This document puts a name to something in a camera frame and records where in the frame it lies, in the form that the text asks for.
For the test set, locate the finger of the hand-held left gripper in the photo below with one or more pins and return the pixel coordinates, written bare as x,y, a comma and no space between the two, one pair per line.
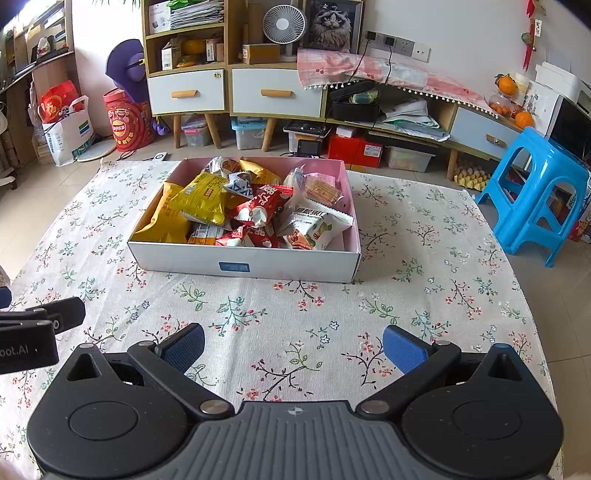
60,314
4,297

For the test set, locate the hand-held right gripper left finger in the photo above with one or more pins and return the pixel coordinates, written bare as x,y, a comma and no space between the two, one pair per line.
184,346

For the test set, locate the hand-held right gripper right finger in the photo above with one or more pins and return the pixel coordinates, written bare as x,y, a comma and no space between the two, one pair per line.
406,347

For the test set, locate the red snack packet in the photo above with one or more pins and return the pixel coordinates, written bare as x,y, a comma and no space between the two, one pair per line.
263,203
247,239

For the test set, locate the pink-lined cardboard box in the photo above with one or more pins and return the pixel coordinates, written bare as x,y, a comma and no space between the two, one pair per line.
286,267

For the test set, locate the white pecan snack packet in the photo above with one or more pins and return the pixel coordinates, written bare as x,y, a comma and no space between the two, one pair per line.
318,226

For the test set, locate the yellow packet with orange label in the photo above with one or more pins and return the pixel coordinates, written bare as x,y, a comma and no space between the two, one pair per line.
203,196

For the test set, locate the pink wafer snack packet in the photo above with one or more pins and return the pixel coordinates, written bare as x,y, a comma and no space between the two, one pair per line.
323,189

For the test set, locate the white and blue snack packet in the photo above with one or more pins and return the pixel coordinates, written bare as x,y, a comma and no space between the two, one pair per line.
294,184

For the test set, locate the floral tablecloth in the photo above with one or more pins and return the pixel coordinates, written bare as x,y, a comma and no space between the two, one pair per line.
277,304

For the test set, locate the large yellow snack packet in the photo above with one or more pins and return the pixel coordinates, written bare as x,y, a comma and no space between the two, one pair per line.
159,217

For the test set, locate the round white floor scale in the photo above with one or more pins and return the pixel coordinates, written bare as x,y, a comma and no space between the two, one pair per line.
94,150

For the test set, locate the white shopping bag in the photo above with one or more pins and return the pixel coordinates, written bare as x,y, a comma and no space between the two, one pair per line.
69,136

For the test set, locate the egg tray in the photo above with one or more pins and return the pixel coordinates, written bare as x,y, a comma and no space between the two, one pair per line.
471,175

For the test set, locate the small white remote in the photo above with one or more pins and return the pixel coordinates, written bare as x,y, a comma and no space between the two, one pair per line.
160,156

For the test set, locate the long clear storage bin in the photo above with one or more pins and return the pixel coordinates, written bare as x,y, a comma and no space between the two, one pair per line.
408,159

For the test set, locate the red flat box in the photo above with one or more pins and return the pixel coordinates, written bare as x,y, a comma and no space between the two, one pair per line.
355,152

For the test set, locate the red cylindrical snack bucket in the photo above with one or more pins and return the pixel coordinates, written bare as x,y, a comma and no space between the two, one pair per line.
127,122

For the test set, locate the red gift bag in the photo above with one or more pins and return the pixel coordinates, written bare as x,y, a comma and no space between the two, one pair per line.
57,99

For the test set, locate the blue-lid storage bin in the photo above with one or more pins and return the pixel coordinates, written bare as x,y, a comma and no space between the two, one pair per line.
249,136

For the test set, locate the pile of folded bags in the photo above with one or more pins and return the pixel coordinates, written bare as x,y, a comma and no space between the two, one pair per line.
413,120

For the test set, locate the wooden desk with shelves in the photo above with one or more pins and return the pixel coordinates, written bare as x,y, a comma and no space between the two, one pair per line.
46,74

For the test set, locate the low wooden media cabinet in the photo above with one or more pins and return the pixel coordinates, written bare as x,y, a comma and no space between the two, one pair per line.
480,129

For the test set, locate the black electronic device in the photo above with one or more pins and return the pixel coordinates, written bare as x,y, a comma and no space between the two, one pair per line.
307,138

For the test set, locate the blue plastic stool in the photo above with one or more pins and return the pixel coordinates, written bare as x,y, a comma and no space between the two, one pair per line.
540,152

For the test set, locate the black storage box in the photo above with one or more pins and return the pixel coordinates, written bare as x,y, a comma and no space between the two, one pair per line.
355,110

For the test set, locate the tall wooden shelf cabinet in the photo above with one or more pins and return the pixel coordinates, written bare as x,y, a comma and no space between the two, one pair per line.
184,94

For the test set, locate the purple plush toy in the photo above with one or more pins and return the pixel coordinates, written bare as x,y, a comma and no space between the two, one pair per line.
129,60

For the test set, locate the wooden drawer cabinet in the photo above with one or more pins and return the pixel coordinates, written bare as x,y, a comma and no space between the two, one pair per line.
277,94

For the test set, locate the pink patterned cloth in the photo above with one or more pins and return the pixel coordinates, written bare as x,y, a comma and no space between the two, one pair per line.
415,76

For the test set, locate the black microwave oven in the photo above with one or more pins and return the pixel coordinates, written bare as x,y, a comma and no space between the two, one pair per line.
572,129

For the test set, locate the white carton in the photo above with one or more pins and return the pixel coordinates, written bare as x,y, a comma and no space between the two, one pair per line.
170,57

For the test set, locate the orange fruit on shelf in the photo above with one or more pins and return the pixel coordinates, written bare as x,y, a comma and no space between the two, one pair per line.
194,48

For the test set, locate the brown carton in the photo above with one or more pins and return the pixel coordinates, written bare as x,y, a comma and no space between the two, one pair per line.
216,50

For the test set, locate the small cardboard box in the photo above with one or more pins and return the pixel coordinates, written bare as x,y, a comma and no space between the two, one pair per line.
261,54

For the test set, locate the white box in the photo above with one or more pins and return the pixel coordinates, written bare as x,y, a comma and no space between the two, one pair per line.
160,18

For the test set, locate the stack of papers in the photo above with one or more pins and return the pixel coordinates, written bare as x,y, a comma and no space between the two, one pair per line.
198,14

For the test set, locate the framed cat picture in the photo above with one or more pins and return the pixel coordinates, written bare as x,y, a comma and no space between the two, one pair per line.
330,25

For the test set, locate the white desk fan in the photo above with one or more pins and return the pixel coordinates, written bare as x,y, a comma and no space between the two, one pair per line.
282,23

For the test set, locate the red hanging ornament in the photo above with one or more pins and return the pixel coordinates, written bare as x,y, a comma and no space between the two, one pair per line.
531,32

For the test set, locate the white wall socket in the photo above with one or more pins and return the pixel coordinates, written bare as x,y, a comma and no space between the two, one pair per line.
420,51

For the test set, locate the wall socket with plugs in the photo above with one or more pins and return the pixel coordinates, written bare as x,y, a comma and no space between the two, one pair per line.
388,42

